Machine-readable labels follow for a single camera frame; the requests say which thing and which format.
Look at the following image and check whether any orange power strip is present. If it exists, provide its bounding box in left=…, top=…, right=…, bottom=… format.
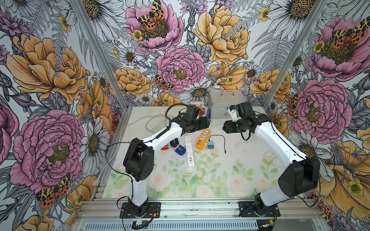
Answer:
left=195, top=129, right=211, bottom=150

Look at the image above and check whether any white power strip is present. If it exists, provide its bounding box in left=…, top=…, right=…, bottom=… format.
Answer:
left=184, top=135, right=195, bottom=167

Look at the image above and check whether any blue device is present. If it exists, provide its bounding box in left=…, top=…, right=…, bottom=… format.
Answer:
left=174, top=144, right=186, bottom=156

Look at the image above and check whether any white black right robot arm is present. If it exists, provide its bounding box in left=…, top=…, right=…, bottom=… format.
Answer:
left=223, top=102, right=321, bottom=216

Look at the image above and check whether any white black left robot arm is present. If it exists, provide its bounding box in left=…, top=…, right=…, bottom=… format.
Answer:
left=123, top=103, right=210, bottom=217

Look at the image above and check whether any black silver shaver head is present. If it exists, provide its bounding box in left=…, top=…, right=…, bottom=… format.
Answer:
left=170, top=138, right=179, bottom=148

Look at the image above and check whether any red white bandage box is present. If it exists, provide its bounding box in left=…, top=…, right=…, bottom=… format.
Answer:
left=191, top=101, right=205, bottom=116

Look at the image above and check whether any silver first aid case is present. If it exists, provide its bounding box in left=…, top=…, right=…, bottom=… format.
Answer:
left=207, top=90, right=245, bottom=120

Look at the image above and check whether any grey power strip cord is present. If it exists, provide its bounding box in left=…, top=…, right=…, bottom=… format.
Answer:
left=124, top=113, right=171, bottom=135

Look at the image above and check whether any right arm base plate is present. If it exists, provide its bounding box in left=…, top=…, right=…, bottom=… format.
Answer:
left=238, top=201, right=281, bottom=218

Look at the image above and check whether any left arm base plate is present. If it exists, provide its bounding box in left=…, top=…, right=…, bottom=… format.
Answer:
left=119, top=202, right=161, bottom=219

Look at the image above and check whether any aluminium front rail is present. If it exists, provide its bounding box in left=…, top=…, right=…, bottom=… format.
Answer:
left=76, top=198, right=321, bottom=221

